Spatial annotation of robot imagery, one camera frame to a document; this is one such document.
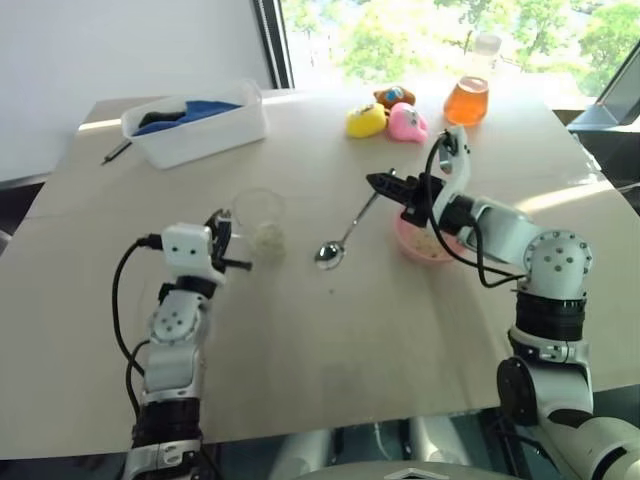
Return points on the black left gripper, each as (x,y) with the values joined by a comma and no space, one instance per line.
(220,242)

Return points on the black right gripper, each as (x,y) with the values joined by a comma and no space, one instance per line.
(420,197)

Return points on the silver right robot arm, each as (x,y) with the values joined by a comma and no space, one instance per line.
(552,260)

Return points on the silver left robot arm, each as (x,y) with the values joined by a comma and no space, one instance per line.
(172,320)

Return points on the oatmeal in glass mug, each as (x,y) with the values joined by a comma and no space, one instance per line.
(269,241)

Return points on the pink bowl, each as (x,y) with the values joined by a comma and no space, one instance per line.
(407,245)

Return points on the oatmeal in pink bowl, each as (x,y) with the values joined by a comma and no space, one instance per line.
(425,245)

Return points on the metal spoon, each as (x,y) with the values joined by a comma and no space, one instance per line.
(330,251)

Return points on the clear plastic cup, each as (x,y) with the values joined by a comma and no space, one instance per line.
(260,210)

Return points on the pink plush toy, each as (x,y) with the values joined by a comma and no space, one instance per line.
(406,124)

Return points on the yellow plush toy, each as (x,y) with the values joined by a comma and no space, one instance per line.
(366,121)

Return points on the brown plush toy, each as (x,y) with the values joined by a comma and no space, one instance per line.
(395,95)

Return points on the white plastic bin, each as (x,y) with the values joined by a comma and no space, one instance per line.
(200,140)

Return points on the orange glass cup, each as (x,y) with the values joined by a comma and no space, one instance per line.
(466,102)

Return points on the blue cloth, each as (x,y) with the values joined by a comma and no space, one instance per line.
(210,111)

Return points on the black item in bin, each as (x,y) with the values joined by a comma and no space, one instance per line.
(157,118)

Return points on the dark pen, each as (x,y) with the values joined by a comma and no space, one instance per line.
(116,152)

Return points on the clear bottle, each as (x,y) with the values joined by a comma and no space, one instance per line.
(487,50)

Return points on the silver robot torso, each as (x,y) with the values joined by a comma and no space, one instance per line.
(390,465)

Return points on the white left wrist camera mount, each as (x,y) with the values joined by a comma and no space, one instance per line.
(186,246)

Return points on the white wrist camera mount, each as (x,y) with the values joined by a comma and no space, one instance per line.
(186,246)
(457,167)

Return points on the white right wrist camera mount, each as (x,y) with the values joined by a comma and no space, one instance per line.
(457,167)

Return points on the black window frame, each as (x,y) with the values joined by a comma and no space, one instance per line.
(274,40)

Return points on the dark slanted frame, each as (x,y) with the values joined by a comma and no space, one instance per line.
(612,107)

